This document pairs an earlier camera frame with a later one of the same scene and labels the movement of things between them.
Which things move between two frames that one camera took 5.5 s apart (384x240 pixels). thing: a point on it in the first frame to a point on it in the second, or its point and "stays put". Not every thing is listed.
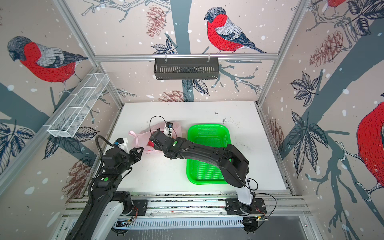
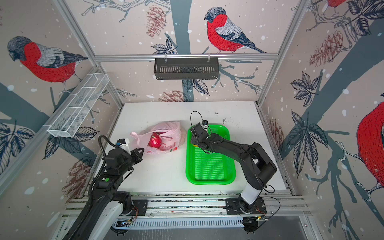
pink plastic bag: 143,136 stays put
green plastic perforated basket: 201,172 stays put
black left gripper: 137,156 stays put
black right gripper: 157,146 to 194,139
